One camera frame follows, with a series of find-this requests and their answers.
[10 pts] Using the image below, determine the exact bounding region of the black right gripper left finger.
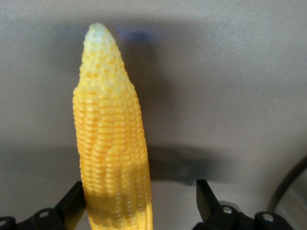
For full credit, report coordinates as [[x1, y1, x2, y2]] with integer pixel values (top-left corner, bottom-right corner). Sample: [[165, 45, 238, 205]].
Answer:
[[26, 181, 87, 230]]

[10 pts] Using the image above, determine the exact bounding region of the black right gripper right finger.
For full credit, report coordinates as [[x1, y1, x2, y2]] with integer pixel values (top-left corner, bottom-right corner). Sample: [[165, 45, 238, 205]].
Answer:
[[195, 179, 243, 230]]

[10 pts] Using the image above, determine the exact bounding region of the yellow corn cob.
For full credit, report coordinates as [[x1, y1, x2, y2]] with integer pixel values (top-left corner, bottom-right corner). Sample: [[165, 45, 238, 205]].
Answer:
[[72, 22, 154, 230]]

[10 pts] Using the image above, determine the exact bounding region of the steel steamer pot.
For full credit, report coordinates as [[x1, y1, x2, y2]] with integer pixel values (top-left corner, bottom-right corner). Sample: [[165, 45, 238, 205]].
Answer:
[[266, 155, 307, 230]]

